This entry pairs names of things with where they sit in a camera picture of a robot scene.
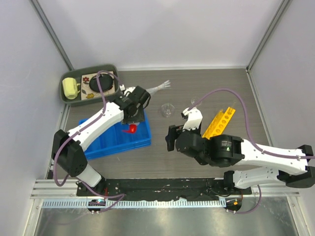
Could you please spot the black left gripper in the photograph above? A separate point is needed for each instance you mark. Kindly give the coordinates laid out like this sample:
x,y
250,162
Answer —
x,y
139,118

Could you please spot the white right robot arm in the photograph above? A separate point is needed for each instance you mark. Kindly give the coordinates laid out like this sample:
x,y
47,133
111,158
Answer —
x,y
272,164

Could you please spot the clear glass beaker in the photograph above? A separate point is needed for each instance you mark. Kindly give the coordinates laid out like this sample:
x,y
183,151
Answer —
x,y
196,103

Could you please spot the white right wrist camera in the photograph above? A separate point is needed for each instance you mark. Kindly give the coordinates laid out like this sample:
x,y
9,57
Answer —
x,y
193,118

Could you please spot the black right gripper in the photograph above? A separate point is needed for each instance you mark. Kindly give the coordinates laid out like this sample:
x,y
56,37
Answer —
x,y
173,131

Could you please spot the floral patterned coaster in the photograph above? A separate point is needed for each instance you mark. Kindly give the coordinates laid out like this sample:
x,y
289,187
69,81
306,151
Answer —
x,y
87,93

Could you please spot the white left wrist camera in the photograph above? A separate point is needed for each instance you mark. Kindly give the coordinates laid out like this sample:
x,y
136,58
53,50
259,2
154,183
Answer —
x,y
126,91

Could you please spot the white wash bottle red cap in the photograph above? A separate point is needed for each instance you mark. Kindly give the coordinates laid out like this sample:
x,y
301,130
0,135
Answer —
x,y
132,128

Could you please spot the pale yellow mug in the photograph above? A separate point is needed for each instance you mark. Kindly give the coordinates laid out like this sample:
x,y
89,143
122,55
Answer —
x,y
70,88

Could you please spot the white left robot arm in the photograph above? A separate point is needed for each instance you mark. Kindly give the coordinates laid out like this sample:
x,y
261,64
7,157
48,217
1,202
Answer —
x,y
69,147

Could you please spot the grey-green plastic tray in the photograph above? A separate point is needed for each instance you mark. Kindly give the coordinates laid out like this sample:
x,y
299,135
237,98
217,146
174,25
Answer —
x,y
76,74

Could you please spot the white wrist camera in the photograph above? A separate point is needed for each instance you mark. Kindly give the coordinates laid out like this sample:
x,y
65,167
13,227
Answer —
x,y
126,91
193,118

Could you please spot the yellow test tube rack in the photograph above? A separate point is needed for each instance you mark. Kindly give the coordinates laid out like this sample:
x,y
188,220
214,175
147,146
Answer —
x,y
219,123

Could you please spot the blue divided plastic bin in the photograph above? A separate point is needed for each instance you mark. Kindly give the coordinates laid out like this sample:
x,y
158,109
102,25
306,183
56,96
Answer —
x,y
115,140

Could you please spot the black round plate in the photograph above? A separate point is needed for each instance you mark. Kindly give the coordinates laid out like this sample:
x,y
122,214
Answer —
x,y
106,83

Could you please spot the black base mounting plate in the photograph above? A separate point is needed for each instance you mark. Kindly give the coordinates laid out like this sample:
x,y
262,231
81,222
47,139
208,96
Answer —
x,y
167,189

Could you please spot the bundle of plastic pipettes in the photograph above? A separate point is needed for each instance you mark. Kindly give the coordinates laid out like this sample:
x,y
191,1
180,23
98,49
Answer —
x,y
164,85

